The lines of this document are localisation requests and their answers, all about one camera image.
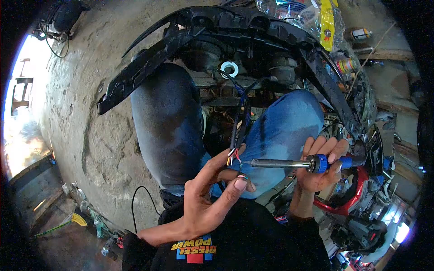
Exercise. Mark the black plastic motorcycle body panel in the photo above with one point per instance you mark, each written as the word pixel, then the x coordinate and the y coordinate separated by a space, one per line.
pixel 152 64

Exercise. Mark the person's left thumb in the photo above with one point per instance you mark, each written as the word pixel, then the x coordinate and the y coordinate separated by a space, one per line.
pixel 234 194

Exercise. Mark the white tape roll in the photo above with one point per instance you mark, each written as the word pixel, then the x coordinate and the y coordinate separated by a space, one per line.
pixel 230 69

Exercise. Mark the wooden plank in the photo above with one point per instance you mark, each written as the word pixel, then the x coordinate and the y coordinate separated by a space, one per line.
pixel 383 54

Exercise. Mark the person's left middle finger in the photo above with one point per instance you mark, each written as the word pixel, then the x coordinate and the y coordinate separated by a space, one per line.
pixel 242 178

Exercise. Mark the red motorcycle fairing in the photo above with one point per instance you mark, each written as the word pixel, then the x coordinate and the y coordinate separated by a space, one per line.
pixel 356 200

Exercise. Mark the striped can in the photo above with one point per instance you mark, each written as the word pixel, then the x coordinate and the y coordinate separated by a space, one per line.
pixel 346 65

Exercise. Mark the person's legs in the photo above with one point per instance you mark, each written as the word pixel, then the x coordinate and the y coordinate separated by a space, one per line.
pixel 166 128

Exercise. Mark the person's right hand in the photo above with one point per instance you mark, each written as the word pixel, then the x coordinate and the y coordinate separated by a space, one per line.
pixel 313 181

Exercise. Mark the white spray can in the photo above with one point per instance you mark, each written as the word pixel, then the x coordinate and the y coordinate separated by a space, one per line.
pixel 361 34

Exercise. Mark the person's right fingers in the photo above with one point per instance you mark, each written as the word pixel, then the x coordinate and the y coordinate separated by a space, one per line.
pixel 322 147

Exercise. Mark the yellow green broom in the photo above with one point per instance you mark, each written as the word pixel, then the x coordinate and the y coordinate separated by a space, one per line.
pixel 78 220

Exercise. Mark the clear plastic bottle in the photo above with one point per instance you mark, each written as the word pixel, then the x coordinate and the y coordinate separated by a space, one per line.
pixel 107 246

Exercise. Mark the clear plastic bags with yellow packet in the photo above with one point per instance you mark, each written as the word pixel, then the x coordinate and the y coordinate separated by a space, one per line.
pixel 305 17

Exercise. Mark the person's left hand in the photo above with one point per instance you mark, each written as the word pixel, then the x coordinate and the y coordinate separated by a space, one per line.
pixel 203 203

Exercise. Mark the black engine part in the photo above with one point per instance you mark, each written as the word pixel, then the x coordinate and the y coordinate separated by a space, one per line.
pixel 359 233

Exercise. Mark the person's body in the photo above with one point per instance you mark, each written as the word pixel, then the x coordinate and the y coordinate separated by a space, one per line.
pixel 244 237

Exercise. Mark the person's left index finger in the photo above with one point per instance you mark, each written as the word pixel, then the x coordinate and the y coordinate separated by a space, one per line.
pixel 222 161

